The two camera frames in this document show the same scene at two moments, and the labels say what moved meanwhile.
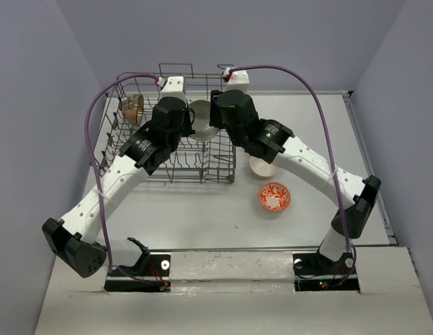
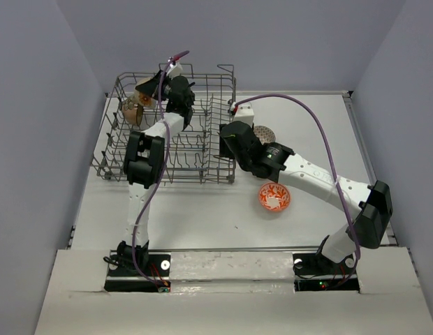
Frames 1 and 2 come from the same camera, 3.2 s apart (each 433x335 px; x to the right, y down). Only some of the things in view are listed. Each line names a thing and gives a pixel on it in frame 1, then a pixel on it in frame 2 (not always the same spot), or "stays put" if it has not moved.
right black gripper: (215, 118) to (224, 149)
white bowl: (201, 125) to (142, 98)
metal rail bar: (235, 249) stays put
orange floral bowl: (274, 197) stays put
